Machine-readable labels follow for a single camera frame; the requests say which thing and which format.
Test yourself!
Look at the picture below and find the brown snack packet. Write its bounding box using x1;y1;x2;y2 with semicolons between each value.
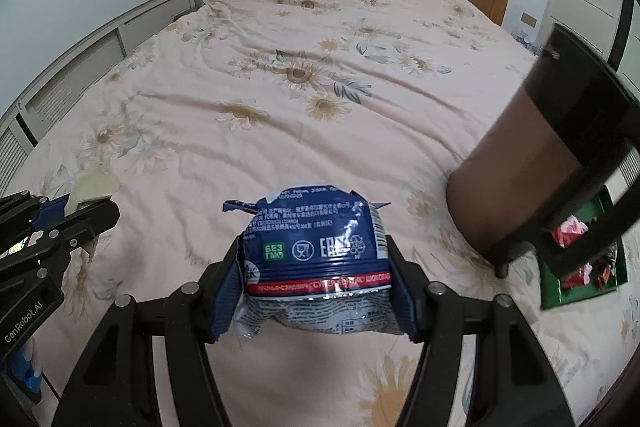
592;242;619;290

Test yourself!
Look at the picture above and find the small blue white clutter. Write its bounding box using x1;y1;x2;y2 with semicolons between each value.
514;31;542;56

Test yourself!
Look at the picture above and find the beige candy wrapper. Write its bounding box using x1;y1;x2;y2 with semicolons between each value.
65;164;118;215

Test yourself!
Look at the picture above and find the floral pink bed quilt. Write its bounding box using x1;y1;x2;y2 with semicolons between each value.
0;0;640;427

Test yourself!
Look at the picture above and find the green tray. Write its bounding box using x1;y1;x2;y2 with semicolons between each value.
537;183;632;311

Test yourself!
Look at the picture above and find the blue cookie packet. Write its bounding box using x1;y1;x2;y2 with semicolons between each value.
222;184;406;350

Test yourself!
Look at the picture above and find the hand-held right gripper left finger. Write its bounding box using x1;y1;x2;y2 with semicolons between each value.
51;234;251;427

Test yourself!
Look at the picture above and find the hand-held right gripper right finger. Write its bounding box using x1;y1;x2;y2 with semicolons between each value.
384;234;577;427

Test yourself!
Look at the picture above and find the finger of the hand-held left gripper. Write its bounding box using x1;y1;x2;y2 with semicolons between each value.
29;199;121;262
31;194;72;229

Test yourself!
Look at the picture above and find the person's left hand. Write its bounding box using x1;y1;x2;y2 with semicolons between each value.
7;344;45;404

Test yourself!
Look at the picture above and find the brown black electric kettle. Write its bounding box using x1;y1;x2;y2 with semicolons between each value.
446;23;640;280

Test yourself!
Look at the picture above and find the grey louvred window cabinet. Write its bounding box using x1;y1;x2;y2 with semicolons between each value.
0;0;202;192

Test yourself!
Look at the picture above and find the red white long snack packet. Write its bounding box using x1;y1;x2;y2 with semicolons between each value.
550;216;588;248

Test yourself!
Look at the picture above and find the dark red snack packet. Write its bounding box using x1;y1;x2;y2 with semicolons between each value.
560;264;593;290

